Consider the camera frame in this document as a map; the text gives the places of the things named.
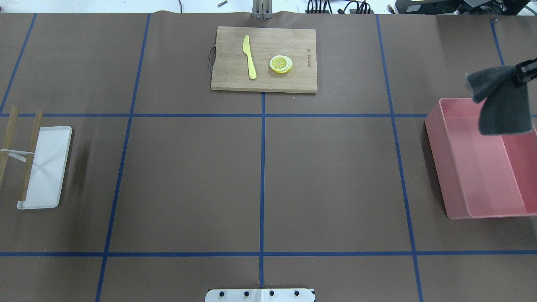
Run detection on dark grey cloth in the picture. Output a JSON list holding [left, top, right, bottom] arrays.
[[465, 65, 534, 136]]

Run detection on black monitor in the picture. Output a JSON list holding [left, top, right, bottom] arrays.
[[394, 0, 531, 16]]

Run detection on pink plastic bin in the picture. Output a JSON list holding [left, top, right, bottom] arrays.
[[425, 98, 537, 220]]

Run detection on yellow lemon slices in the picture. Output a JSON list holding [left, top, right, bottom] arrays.
[[269, 55, 293, 74]]

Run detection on bamboo cutting board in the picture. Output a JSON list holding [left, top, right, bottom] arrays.
[[211, 26, 318, 94]]

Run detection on yellow plastic knife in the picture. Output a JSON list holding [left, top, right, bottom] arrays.
[[242, 35, 257, 80]]

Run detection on white rectangular tray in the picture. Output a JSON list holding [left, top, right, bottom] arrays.
[[17, 126, 73, 210]]

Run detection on wooden chopstick near tray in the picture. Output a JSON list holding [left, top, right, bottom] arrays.
[[19, 110, 44, 203]]

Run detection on wooden chopstick far side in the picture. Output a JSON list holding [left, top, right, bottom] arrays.
[[0, 106, 19, 186]]

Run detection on aluminium frame post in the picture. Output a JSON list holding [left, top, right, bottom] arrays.
[[252, 0, 273, 19]]

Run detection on white pedestal column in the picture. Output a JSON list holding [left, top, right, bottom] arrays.
[[205, 288, 316, 302]]

